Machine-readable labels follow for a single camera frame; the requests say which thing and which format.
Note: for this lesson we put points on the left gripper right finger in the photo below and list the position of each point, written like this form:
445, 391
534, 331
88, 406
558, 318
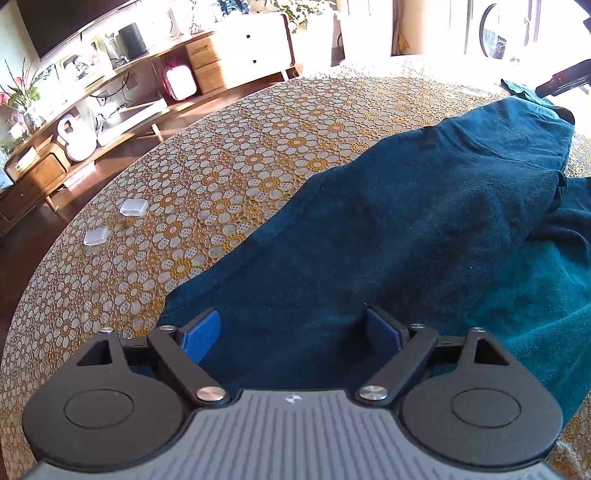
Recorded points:
406, 350

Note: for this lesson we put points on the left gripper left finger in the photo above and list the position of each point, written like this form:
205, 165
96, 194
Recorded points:
178, 352

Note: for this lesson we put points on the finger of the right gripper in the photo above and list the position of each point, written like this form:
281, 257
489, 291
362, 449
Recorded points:
565, 80

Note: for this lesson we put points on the teal blue knit garment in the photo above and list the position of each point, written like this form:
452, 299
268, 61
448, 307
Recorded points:
472, 222

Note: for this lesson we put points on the clear plastic box near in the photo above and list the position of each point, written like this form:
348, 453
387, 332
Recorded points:
96, 236

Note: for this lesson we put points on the clear plastic box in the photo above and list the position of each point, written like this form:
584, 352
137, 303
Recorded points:
133, 208
96, 236

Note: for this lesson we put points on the clear plastic box far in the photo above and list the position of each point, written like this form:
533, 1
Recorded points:
133, 208

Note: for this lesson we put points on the gold floral lace tablecloth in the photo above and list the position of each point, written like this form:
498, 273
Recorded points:
208, 187

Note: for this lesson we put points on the long wooden media console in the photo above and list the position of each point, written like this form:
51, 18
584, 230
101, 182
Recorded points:
120, 105

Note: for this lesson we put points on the white kettle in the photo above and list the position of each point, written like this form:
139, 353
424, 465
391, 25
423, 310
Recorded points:
79, 137

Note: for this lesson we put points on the pink white square appliance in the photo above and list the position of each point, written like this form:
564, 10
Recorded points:
178, 81

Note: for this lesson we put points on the pink flower vase arrangement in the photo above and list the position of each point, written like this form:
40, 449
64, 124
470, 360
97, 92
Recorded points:
20, 99

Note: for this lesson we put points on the black speaker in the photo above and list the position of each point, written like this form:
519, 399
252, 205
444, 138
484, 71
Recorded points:
132, 41

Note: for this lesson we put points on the white drawer cabinet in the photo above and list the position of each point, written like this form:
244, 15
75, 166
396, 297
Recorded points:
252, 46

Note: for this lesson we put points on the black flat television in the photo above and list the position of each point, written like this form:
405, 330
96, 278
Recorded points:
50, 23

